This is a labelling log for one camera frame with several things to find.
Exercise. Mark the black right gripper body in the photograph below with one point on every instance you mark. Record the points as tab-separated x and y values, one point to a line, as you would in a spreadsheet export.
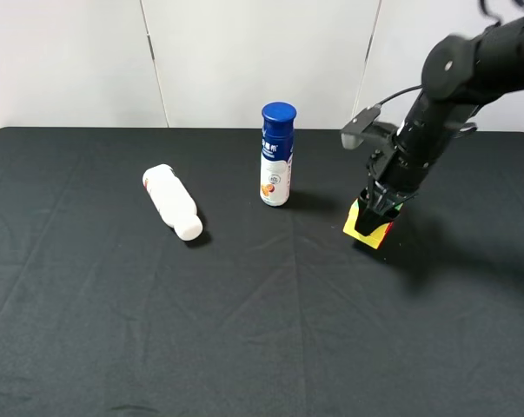
396	172

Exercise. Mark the colourful puzzle cube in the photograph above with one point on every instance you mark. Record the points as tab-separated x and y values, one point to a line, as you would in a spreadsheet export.
377	237

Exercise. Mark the black tablecloth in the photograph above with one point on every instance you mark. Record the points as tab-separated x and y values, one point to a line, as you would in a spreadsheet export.
105	311

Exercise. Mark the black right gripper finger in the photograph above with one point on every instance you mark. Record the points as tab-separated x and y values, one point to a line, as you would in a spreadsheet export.
368	221

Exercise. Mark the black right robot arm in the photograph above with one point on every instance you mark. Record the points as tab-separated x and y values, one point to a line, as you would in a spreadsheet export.
459	77

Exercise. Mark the blue capped yogurt bottle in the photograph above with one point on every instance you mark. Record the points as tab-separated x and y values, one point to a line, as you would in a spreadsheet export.
278	134

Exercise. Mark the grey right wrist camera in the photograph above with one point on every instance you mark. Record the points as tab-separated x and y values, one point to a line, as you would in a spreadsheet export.
365	127

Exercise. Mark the white plastic bottle lying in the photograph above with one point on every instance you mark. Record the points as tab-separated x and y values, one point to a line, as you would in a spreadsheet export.
173	202

